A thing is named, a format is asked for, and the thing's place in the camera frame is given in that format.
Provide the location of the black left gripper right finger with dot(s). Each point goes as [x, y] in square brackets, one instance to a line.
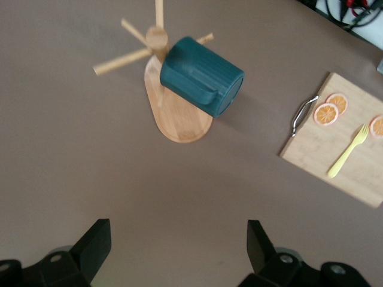
[260, 254]

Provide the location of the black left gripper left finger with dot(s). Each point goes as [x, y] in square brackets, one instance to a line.
[89, 254]

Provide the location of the teal cup yellow inside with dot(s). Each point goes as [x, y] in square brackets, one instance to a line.
[197, 71]

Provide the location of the wooden mug rack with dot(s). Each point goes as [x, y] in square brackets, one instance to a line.
[182, 125]

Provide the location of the bamboo cutting board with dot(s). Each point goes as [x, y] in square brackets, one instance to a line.
[353, 179]

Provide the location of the yellow plastic fork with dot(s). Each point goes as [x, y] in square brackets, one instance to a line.
[347, 155]

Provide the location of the orange slice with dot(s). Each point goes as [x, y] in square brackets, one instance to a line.
[378, 127]
[326, 114]
[341, 100]

